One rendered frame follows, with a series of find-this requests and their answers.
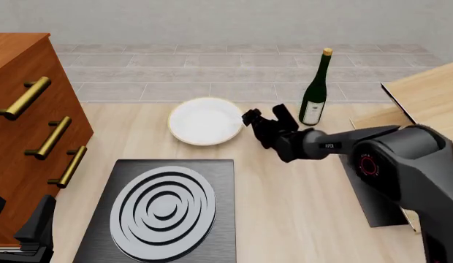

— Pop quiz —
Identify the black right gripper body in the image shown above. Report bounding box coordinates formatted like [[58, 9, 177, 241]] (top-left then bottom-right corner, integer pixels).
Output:
[[251, 116, 286, 151]]

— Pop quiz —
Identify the pale wooden box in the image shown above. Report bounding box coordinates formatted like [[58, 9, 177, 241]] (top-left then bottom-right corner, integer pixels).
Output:
[[338, 60, 453, 235]]

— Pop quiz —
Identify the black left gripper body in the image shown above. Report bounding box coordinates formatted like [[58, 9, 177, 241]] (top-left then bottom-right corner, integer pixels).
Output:
[[0, 238, 54, 263]]

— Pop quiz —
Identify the brown wooden cabinet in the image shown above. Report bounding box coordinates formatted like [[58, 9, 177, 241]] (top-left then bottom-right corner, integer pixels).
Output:
[[0, 32, 95, 247]]

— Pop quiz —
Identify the white plate with gold rim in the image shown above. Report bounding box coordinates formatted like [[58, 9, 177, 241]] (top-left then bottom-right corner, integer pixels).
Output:
[[167, 96, 245, 147]]

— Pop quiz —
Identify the long brass cabinet handle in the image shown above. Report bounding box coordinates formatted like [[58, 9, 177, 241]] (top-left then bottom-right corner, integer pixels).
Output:
[[0, 76, 53, 121], [47, 145, 88, 189], [23, 115, 73, 161]]

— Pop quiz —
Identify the black stove plate with rings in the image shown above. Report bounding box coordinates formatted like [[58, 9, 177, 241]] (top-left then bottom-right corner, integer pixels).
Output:
[[72, 159, 237, 263]]

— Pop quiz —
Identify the green wine bottle with cork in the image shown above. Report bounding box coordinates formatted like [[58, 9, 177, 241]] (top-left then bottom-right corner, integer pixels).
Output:
[[298, 47, 334, 127]]

